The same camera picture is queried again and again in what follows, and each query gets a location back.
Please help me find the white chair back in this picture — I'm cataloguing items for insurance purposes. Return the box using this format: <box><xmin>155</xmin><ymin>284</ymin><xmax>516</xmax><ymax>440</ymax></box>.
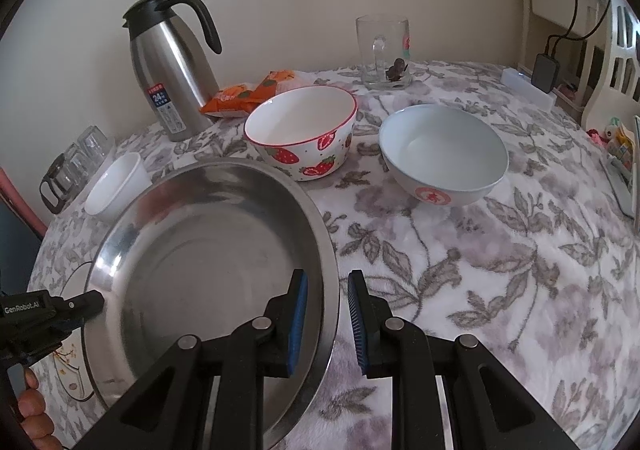
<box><xmin>582</xmin><ymin>0</ymin><xmax>640</xmax><ymax>131</ymax></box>

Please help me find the white bowl with red emblem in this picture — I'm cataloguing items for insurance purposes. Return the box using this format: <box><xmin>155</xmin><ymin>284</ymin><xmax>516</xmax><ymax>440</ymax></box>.
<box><xmin>378</xmin><ymin>104</ymin><xmax>509</xmax><ymax>207</ymax></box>

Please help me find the glass mug with handle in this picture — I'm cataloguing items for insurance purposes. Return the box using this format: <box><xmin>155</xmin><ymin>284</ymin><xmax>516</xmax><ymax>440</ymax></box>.
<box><xmin>356</xmin><ymin>14</ymin><xmax>412</xmax><ymax>90</ymax></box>

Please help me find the stainless steel plate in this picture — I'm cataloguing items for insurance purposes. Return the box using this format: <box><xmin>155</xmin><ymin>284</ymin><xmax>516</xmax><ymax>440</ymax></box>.
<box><xmin>82</xmin><ymin>158</ymin><xmax>340</xmax><ymax>448</ymax></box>

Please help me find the orange snack packet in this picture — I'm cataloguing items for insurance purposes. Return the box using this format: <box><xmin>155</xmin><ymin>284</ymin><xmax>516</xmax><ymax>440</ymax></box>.
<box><xmin>250</xmin><ymin>69</ymin><xmax>296</xmax><ymax>104</ymax></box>
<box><xmin>200</xmin><ymin>84</ymin><xmax>262</xmax><ymax>118</ymax></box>

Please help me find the small white square bowl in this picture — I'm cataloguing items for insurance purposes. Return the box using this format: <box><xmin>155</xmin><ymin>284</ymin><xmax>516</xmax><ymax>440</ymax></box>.
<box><xmin>85</xmin><ymin>152</ymin><xmax>152</xmax><ymax>225</ymax></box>

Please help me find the clear drinking glass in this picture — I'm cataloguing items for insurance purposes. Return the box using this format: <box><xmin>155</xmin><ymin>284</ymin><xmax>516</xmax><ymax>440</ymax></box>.
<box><xmin>77</xmin><ymin>126</ymin><xmax>115</xmax><ymax>169</ymax></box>

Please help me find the white wooden shelf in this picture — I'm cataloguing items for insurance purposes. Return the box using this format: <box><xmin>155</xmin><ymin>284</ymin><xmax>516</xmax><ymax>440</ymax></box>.
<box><xmin>518</xmin><ymin>0</ymin><xmax>605</xmax><ymax>112</ymax></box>

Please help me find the glass teapot with dark handle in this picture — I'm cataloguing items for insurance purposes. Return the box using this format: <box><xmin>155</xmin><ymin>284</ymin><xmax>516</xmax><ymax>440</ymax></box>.
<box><xmin>38</xmin><ymin>143</ymin><xmax>92</xmax><ymax>215</ymax></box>

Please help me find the person's left hand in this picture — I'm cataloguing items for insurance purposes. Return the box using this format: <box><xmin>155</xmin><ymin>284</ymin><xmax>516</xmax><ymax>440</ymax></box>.
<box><xmin>17</xmin><ymin>369</ymin><xmax>63</xmax><ymax>450</ymax></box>

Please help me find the strawberry pattern bowl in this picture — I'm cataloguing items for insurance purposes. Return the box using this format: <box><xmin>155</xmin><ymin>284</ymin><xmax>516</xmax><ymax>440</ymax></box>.
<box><xmin>244</xmin><ymin>86</ymin><xmax>358</xmax><ymax>182</ymax></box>

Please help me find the white plate with yellow flowers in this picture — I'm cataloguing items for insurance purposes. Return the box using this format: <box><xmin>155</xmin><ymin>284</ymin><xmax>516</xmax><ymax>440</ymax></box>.
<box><xmin>52</xmin><ymin>261</ymin><xmax>99</xmax><ymax>404</ymax></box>

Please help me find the white power strip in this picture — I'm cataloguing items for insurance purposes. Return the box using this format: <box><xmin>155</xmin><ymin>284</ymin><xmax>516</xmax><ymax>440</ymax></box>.
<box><xmin>501</xmin><ymin>67</ymin><xmax>556</xmax><ymax>112</ymax></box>

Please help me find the pink rolled mat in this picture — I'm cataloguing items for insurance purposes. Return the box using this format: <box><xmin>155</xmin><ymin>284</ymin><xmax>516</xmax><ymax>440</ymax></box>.
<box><xmin>0</xmin><ymin>168</ymin><xmax>47</xmax><ymax>240</ymax></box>

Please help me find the black power adapter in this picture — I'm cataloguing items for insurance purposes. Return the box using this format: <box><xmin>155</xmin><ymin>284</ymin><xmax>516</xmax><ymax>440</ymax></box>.
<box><xmin>530</xmin><ymin>53</ymin><xmax>560</xmax><ymax>93</ymax></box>

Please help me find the stainless steel thermos jug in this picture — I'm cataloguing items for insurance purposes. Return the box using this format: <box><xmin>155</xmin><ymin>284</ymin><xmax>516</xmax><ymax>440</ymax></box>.
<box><xmin>122</xmin><ymin>0</ymin><xmax>222</xmax><ymax>142</ymax></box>

